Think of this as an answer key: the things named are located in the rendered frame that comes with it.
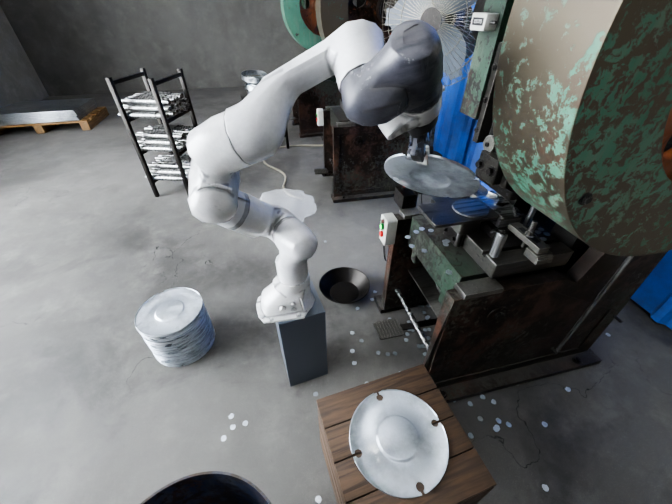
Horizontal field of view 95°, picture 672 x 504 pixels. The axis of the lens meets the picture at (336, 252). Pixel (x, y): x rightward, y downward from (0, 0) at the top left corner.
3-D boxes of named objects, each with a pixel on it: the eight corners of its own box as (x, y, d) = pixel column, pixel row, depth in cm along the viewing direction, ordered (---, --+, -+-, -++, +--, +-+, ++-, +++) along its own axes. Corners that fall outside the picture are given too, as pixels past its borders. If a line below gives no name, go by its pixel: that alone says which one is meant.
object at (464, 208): (428, 255, 111) (435, 224, 102) (411, 233, 121) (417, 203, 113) (489, 245, 115) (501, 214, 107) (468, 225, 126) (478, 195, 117)
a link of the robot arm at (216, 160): (148, 126, 63) (138, 194, 56) (224, 96, 59) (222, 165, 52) (211, 179, 80) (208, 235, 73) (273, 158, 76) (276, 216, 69)
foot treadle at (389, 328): (379, 345, 144) (380, 339, 141) (372, 328, 152) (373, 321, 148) (490, 321, 155) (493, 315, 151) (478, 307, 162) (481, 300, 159)
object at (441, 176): (411, 196, 115) (412, 194, 115) (492, 200, 94) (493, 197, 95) (366, 157, 95) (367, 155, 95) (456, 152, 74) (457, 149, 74)
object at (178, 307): (143, 348, 128) (143, 347, 128) (129, 306, 146) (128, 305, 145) (211, 314, 142) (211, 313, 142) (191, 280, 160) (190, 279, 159)
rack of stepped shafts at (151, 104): (196, 199, 274) (157, 78, 214) (148, 196, 278) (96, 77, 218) (216, 178, 307) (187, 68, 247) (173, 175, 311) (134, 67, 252)
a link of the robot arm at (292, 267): (298, 303, 101) (290, 243, 86) (272, 272, 113) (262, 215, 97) (325, 289, 106) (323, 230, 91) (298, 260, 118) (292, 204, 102)
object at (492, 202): (497, 227, 110) (502, 216, 107) (473, 206, 121) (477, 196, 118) (519, 224, 111) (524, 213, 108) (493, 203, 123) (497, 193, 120)
